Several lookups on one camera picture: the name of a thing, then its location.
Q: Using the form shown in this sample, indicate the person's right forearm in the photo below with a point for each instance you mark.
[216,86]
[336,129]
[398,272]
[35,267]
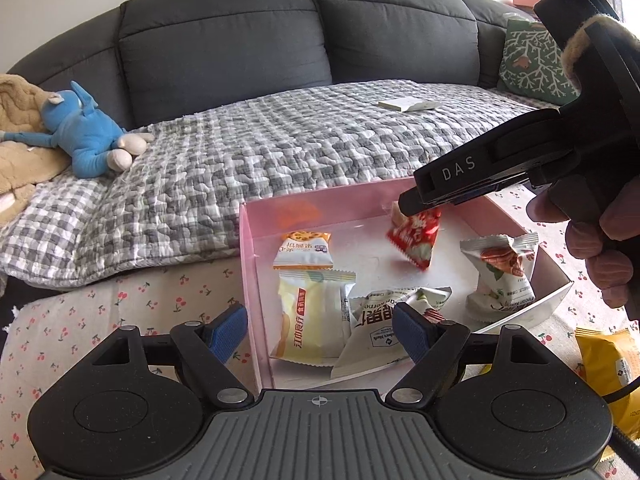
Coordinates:
[582,42]

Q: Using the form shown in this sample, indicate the pale yellow snack packet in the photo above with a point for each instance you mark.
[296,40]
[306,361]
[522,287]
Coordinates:
[310,315]

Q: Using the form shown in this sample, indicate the large yellow snack packet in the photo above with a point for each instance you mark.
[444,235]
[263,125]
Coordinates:
[605,360]

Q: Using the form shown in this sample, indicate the white nut snack packet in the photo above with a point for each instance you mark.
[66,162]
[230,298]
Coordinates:
[370,332]

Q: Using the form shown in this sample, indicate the dark grey sofa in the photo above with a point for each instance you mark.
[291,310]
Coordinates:
[225,35]

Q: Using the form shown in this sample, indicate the stack of books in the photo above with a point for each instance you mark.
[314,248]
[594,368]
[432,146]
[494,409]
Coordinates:
[525,6]

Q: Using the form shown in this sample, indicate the cherry print tablecloth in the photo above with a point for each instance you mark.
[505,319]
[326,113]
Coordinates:
[125,310]

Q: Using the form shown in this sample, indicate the beige fleece blanket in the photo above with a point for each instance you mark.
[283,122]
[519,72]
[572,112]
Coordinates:
[20,105]

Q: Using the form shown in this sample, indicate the blue plush toy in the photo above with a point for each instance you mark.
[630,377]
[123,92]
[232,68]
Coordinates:
[85,130]

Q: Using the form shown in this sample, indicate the red snack packet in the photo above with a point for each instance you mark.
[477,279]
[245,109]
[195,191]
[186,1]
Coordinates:
[415,240]

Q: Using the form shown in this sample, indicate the pink cardboard box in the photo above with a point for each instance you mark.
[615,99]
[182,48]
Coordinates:
[360,240]

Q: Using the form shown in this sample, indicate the grey checked blanket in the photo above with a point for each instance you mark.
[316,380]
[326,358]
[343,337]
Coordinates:
[250,160]

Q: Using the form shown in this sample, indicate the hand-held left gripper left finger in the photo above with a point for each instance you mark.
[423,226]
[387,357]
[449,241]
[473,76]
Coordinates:
[227,335]

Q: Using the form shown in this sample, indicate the white orange print snack packet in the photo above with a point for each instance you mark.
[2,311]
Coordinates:
[302,255]

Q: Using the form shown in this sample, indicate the person's right hand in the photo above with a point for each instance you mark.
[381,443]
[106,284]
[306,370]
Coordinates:
[610,260]

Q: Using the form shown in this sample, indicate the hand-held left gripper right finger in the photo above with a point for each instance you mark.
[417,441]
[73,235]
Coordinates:
[412,335]

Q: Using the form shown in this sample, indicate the white pecan snack packet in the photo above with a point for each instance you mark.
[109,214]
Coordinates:
[500,280]

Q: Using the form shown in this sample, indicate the green patterned cushion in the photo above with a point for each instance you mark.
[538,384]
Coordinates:
[530,65]

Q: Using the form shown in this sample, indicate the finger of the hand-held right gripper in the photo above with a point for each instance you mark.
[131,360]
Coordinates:
[410,202]

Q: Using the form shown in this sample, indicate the white paper on sofa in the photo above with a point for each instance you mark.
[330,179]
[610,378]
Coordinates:
[407,104]

